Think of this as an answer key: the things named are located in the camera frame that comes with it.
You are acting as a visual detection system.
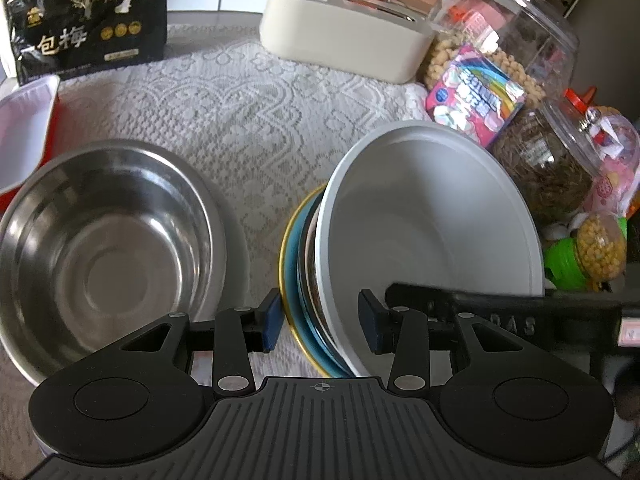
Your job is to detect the blue enamel bowl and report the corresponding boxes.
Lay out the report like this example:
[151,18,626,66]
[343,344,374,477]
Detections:
[297,191,354,378]

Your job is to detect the white paper bucket bowl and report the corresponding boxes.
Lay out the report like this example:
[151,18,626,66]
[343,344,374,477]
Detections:
[314,120,544,379]

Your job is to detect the stainless steel bowl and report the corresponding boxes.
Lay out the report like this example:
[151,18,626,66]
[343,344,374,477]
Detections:
[1,139,248,385]

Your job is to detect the white gold-rimmed bowl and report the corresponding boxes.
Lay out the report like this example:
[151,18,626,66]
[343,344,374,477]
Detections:
[278,184,340,377]

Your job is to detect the green-lid corn snack jar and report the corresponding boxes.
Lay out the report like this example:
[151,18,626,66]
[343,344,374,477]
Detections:
[544,211,627,292]

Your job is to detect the clear jar dark contents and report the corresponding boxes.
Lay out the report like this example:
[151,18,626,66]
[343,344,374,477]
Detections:
[489,98,602,228]

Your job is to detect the pink candy bag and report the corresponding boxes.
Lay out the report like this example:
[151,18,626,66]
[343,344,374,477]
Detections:
[584,106,639,219]

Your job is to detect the white lace tablecloth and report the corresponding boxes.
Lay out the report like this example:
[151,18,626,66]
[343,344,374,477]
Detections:
[0,22,432,476]

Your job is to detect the red-cap bottle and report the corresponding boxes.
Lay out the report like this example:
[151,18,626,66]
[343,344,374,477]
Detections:
[564,86,597,114]

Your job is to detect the pink marshmallow bag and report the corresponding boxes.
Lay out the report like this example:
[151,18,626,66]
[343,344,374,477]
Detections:
[425,44,526,148]

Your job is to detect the beige tissue box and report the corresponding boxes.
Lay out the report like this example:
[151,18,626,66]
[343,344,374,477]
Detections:
[259,0,435,84]

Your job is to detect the large clear snack jar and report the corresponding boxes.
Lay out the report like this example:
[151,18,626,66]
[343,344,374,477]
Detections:
[423,0,579,107]

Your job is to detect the black snack bag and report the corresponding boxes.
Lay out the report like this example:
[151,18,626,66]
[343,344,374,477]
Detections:
[6,0,167,84]

